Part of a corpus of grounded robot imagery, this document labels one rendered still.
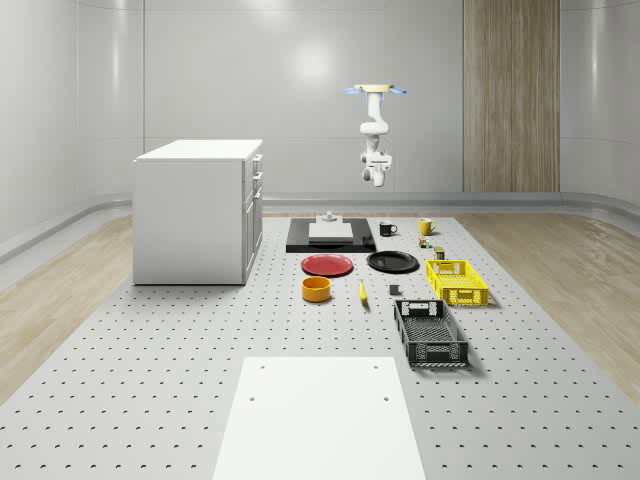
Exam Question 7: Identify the white cabinet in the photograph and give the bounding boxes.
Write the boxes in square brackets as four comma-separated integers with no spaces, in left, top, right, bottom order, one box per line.
[132,138,265,287]

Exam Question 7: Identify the black plate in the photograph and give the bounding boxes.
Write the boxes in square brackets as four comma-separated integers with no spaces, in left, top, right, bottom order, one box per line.
[365,250,421,275]

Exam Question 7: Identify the dark grey basket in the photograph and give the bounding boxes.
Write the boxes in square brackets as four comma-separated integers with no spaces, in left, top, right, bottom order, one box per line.
[392,298,472,370]

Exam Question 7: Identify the red plate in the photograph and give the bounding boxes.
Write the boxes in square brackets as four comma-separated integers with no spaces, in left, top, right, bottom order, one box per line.
[300,253,355,278]

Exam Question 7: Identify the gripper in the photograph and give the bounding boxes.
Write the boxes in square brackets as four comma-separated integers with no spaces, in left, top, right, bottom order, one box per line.
[368,147,395,171]

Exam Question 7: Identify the white board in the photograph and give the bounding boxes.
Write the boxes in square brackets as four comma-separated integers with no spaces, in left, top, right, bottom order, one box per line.
[211,355,428,480]

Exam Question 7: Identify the yellow bowl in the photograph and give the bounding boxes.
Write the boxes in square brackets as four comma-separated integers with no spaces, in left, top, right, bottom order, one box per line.
[300,275,333,304]

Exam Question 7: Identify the yellow basket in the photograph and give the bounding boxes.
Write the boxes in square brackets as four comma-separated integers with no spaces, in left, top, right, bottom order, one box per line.
[425,259,491,307]

